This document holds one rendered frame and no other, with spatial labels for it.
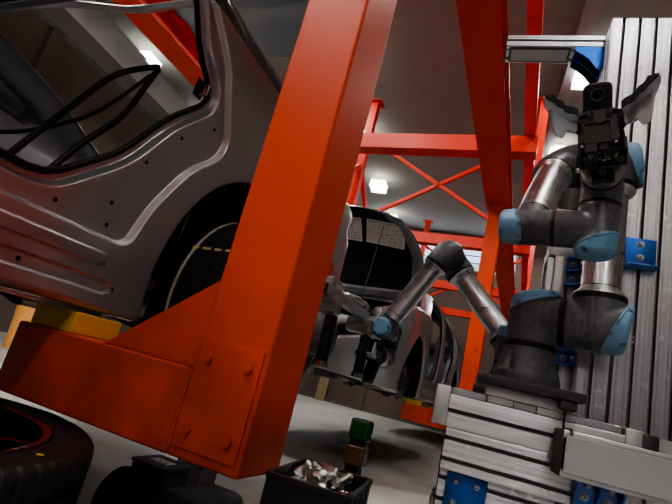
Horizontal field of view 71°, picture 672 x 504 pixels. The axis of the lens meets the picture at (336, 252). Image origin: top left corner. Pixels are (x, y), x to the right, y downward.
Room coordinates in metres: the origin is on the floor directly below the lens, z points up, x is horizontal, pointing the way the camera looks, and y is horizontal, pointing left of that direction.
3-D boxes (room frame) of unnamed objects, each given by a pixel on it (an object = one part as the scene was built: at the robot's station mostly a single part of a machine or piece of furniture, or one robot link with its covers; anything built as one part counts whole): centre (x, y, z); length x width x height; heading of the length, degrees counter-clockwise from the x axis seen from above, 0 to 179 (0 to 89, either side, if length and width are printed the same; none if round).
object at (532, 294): (1.13, -0.52, 0.98); 0.13 x 0.12 x 0.14; 57
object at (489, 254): (4.92, -1.39, 1.75); 0.68 x 0.16 x 2.45; 66
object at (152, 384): (1.12, 0.42, 0.69); 0.52 x 0.17 x 0.35; 66
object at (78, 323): (1.19, 0.57, 0.70); 0.14 x 0.14 x 0.05; 66
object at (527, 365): (1.13, -0.52, 0.87); 0.15 x 0.15 x 0.10
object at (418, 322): (6.36, -0.83, 1.49); 4.95 x 1.86 x 1.59; 156
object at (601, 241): (0.85, -0.47, 1.12); 0.11 x 0.08 x 0.11; 57
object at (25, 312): (7.72, 4.46, 0.35); 0.45 x 0.44 x 0.70; 160
